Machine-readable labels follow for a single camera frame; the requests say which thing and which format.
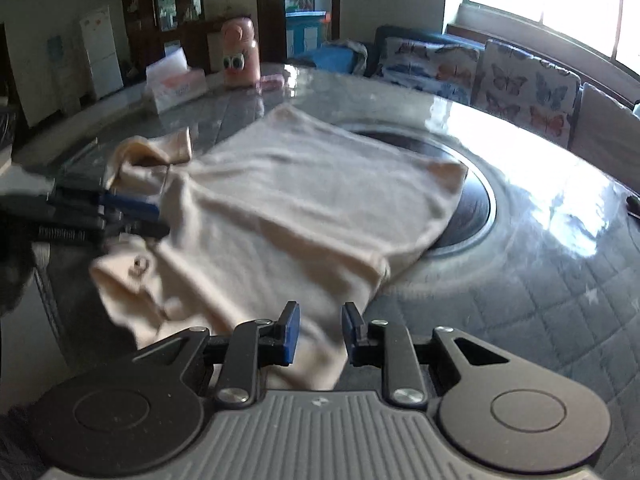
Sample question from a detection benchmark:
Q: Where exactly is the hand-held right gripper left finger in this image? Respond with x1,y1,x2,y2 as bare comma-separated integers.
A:
131,301,301,408

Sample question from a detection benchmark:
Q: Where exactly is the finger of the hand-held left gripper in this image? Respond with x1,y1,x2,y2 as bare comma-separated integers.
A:
52,186,162,222
30,212,172,247

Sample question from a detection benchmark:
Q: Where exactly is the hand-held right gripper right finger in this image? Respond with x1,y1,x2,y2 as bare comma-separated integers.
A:
341,302,511,407

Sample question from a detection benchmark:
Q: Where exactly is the cream shirt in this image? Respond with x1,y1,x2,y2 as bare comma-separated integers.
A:
90,105,469,392

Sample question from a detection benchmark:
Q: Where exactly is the white tissue box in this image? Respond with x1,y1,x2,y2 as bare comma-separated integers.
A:
144,49,209,114

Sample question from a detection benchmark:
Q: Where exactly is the white refrigerator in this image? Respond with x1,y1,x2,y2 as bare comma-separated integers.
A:
78,5,125,101

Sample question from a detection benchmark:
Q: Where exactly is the black round table insert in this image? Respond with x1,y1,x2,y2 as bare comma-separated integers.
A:
345,129,497,258

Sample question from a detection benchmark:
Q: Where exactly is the grey quilted table cover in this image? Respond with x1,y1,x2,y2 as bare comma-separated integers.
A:
369,175,640,413

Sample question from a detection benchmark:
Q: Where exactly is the dark wooden cabinet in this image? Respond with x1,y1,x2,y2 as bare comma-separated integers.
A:
119,0,213,77

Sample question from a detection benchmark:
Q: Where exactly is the pink cartoon bottle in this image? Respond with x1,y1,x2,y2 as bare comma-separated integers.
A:
220,16,261,91

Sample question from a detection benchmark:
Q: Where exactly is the blue storage bin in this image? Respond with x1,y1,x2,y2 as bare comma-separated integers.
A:
285,9,329,59

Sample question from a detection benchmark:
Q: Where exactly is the blue cloth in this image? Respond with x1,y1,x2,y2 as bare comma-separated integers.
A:
294,40,369,77

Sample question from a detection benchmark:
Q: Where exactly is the butterfly print cushion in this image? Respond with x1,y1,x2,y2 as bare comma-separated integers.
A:
375,36,482,107
474,39,582,147

